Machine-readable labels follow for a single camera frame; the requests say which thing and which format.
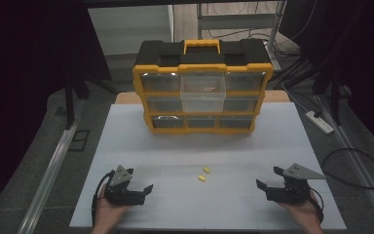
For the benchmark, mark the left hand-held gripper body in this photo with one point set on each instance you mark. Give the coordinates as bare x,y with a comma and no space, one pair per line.
121,195

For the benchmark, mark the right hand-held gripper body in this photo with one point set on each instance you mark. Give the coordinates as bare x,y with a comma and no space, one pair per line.
292,193

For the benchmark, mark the yellow foam earplug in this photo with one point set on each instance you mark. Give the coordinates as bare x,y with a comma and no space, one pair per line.
202,177
206,169

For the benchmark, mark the clear plastic drawer bin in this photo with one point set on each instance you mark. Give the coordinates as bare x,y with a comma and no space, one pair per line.
203,102

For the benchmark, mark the person's left hand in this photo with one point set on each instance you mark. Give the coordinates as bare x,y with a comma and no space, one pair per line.
105,213

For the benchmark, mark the person's right hand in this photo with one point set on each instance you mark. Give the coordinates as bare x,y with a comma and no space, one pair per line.
305,214

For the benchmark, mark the white power strip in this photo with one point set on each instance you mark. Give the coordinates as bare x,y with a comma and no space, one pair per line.
319,123

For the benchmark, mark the black plug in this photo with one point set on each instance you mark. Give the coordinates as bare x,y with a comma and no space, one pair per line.
318,114

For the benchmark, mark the black metal stand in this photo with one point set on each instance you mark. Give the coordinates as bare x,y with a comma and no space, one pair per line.
68,104
336,104

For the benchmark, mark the set of transparent cabinet drawers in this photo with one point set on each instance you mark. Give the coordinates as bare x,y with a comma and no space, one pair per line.
162,83

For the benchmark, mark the small orange part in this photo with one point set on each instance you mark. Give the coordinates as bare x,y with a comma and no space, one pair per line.
209,88

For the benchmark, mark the yellow and black parts organizer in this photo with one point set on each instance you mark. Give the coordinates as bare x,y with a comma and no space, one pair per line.
162,53

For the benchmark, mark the grey metal pole stand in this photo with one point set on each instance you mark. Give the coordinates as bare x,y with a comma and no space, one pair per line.
277,32

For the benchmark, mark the white panel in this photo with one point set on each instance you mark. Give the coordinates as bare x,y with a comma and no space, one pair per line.
128,29

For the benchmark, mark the dark curtain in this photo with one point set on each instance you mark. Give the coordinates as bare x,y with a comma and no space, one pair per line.
22,48
363,48

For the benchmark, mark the black square floor frame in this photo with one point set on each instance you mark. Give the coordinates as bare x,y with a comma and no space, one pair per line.
79,140

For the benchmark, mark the aluminium floor rail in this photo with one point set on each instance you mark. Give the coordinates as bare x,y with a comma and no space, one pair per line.
50,175
354,152

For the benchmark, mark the grey metal frame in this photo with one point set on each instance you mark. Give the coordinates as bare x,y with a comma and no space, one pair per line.
233,21

